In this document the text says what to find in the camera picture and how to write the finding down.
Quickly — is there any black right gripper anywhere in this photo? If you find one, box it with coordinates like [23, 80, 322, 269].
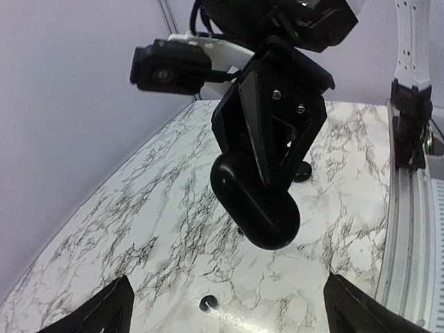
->
[212, 35, 335, 193]

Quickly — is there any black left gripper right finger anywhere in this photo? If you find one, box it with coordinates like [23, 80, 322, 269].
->
[323, 273, 426, 333]

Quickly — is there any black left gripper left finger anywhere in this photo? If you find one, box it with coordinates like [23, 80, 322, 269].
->
[40, 276, 135, 333]

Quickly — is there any black earbud charging case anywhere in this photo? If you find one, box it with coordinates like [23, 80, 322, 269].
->
[210, 152, 300, 250]

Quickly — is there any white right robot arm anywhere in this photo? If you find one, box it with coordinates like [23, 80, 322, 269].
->
[189, 1, 432, 194]

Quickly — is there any black round disc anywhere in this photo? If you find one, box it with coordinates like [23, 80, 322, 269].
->
[293, 161, 312, 182]

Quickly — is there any aluminium front rail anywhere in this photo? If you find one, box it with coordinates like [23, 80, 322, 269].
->
[376, 103, 444, 333]

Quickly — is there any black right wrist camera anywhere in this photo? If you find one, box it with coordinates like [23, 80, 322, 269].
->
[130, 39, 212, 96]

